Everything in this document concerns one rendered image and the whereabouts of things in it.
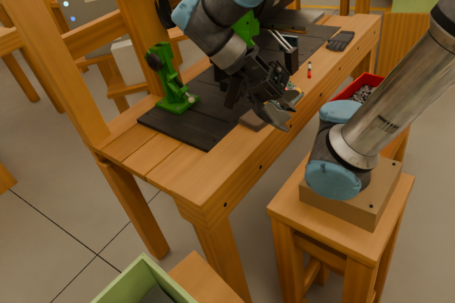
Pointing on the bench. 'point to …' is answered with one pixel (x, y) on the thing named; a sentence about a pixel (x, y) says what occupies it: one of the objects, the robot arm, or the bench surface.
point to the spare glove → (340, 40)
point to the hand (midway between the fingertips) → (286, 118)
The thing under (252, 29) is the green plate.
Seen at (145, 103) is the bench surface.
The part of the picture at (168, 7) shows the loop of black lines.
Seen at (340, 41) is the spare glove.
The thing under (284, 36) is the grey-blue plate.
